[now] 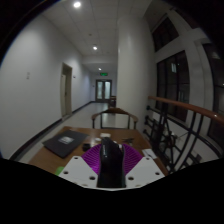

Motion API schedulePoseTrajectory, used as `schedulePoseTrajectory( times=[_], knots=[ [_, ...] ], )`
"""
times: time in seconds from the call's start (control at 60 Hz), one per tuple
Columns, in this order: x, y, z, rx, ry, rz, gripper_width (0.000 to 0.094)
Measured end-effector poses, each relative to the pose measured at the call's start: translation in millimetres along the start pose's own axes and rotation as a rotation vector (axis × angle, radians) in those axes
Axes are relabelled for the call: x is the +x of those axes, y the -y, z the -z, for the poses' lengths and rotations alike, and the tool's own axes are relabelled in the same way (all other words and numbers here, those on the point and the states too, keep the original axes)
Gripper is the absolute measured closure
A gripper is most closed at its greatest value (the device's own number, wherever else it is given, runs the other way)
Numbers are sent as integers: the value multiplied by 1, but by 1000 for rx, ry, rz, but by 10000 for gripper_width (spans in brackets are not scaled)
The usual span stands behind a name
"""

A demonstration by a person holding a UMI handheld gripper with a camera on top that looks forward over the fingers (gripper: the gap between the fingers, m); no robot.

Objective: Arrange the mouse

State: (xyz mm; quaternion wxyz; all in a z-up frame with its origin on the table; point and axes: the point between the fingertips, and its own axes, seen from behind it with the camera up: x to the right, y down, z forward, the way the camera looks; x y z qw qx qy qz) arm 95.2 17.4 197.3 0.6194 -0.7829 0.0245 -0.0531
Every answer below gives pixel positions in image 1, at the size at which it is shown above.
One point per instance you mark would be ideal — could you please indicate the glass double door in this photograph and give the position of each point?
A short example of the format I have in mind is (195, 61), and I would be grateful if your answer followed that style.
(103, 90)

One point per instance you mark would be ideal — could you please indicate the round ceiling light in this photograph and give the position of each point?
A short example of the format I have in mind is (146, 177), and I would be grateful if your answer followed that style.
(95, 47)
(77, 4)

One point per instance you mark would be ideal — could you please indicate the wooden armchair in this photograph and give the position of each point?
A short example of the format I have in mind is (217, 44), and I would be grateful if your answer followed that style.
(115, 111)

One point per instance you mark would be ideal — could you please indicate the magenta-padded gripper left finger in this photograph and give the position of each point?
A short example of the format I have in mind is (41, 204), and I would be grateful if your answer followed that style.
(80, 171)

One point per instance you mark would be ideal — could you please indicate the small white box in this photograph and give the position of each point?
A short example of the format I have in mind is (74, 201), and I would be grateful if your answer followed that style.
(105, 135)

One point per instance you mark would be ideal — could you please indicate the small black block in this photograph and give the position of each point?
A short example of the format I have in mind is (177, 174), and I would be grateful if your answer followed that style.
(86, 147)

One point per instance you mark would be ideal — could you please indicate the black closed laptop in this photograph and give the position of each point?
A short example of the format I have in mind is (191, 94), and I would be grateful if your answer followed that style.
(65, 142)

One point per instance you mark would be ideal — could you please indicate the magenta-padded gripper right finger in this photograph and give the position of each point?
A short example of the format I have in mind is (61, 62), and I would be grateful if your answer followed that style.
(143, 171)

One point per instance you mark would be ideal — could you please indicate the white wall switch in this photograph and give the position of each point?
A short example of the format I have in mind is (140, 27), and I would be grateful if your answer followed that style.
(28, 75)

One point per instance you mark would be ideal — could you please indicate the dark framed window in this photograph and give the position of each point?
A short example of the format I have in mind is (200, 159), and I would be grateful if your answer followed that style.
(173, 85)

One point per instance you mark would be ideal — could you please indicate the black railing with wooden handrail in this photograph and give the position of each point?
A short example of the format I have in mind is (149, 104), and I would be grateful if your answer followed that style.
(186, 133)

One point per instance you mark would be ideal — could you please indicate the white side door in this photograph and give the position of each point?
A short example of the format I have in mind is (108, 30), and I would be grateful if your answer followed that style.
(66, 90)

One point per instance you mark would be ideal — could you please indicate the green exit sign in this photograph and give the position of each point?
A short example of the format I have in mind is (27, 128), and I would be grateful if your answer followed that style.
(104, 74)

